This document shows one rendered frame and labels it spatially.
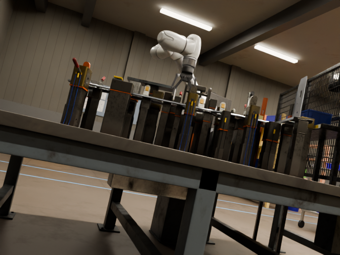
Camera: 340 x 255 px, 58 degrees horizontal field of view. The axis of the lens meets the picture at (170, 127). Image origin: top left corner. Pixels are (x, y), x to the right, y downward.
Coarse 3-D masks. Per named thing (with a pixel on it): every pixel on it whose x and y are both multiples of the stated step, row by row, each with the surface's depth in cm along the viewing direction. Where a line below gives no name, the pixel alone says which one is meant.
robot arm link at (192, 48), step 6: (192, 36) 195; (198, 36) 196; (186, 42) 190; (192, 42) 192; (198, 42) 195; (186, 48) 191; (192, 48) 192; (198, 48) 195; (186, 54) 194; (192, 54) 193; (198, 54) 196
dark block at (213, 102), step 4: (212, 100) 214; (216, 100) 214; (208, 104) 219; (212, 104) 214; (216, 104) 214; (208, 108) 217; (212, 108) 214; (212, 116) 213; (208, 128) 213; (208, 132) 212; (208, 136) 212; (204, 148) 211; (204, 152) 211
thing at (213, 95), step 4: (212, 92) 819; (212, 96) 764; (216, 96) 770; (220, 96) 777; (220, 100) 777; (224, 100) 784; (228, 100) 791; (228, 104) 792; (228, 108) 792; (212, 120) 767; (212, 124) 768
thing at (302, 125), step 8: (296, 120) 157; (296, 128) 155; (304, 128) 154; (296, 136) 154; (304, 136) 154; (296, 144) 154; (296, 152) 153; (296, 160) 153; (288, 168) 155; (296, 168) 153; (296, 176) 152
